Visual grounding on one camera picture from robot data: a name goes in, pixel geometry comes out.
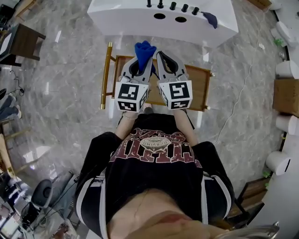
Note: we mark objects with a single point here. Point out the person's black printed t-shirt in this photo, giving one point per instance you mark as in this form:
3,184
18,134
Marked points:
151,182

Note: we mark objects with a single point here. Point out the brown wooden bench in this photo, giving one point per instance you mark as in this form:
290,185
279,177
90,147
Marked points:
252,191

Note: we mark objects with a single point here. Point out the black office chair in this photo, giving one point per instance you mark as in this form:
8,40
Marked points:
42,193

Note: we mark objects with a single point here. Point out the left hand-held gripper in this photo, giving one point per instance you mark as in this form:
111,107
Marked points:
127,92

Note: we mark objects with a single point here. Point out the metal glasses frame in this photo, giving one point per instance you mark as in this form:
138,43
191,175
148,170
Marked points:
257,231

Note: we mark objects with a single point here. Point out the white toilet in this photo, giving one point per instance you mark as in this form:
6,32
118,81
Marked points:
287,68
287,124
283,32
278,163

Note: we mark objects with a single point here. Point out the black faucet knob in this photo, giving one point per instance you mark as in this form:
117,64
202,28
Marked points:
184,8
195,10
172,5

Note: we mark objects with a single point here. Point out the large cardboard box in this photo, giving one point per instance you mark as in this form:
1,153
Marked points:
287,98

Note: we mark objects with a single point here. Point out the dark blue rag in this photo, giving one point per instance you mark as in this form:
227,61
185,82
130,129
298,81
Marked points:
211,18

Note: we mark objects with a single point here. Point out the white crumpled paper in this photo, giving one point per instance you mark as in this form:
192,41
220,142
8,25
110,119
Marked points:
261,46

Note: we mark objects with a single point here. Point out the flat cardboard box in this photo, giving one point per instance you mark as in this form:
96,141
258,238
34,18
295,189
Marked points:
259,3

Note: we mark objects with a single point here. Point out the white counter with holes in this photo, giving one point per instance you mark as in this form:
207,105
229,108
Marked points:
140,23

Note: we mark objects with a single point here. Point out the light wooden table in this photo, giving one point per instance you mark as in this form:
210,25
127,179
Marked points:
5,154

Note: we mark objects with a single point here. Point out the green plant sprig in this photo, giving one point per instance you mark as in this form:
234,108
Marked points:
266,177
278,42

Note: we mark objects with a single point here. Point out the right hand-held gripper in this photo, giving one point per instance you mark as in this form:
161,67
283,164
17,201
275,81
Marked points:
178,91

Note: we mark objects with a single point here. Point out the person's right forearm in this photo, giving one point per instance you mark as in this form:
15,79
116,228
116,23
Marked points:
184,126

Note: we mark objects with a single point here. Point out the person's left forearm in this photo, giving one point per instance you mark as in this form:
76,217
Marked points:
123,129

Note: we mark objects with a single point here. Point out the dark wooden side table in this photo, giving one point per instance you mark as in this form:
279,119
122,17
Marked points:
25,42

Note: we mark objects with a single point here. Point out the person's neck and chin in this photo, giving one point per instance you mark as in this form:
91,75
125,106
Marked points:
158,219

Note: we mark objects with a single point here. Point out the wooden serving cart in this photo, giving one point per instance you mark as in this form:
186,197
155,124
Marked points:
198,81

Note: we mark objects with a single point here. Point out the slim black faucet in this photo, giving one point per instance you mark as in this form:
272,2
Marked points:
160,4
149,3

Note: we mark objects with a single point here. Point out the blue cloth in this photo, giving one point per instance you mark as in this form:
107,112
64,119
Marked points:
144,50

